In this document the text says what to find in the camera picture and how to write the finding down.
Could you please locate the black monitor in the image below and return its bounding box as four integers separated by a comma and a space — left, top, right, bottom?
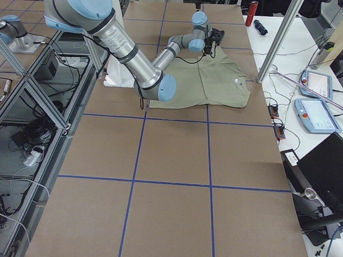
296, 131, 343, 209

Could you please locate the aluminium frame post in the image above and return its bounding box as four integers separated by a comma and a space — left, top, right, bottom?
256, 0, 304, 84

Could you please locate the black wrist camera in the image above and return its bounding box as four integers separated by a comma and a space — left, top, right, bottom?
210, 28, 225, 46

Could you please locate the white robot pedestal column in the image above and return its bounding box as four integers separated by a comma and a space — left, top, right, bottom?
101, 1, 135, 88

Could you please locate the dark blue folded cloth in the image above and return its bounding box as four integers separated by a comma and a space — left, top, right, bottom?
253, 20, 268, 36

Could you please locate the lower teach pendant tablet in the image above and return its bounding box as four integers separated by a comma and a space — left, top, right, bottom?
294, 99, 342, 134

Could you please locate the upper teach pendant tablet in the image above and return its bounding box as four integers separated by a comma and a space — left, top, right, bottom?
299, 70, 333, 100

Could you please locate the orange black connector board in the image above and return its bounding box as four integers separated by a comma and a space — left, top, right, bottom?
267, 104, 286, 141

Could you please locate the red cylindrical bottle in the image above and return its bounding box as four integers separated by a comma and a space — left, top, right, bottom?
245, 1, 258, 27

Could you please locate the white power strip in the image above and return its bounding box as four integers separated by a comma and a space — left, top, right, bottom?
23, 153, 42, 167

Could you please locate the black box with label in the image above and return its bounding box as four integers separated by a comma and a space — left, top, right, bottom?
280, 149, 312, 193

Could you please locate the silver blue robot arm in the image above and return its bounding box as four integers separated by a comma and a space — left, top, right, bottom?
44, 0, 214, 102

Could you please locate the spare grey robot arm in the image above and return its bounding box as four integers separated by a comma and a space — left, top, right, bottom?
1, 15, 46, 54

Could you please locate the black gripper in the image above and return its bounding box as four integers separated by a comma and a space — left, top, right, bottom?
204, 37, 214, 55

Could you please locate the teach pendant tablet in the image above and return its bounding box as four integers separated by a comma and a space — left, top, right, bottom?
294, 99, 342, 134
299, 70, 333, 100

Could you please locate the brown paper table cover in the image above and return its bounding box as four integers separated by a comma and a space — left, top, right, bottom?
26, 5, 307, 256

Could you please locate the olive green long-sleeve shirt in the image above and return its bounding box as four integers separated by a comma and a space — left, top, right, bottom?
150, 47, 250, 109

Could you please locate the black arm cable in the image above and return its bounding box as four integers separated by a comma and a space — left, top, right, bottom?
80, 24, 218, 110

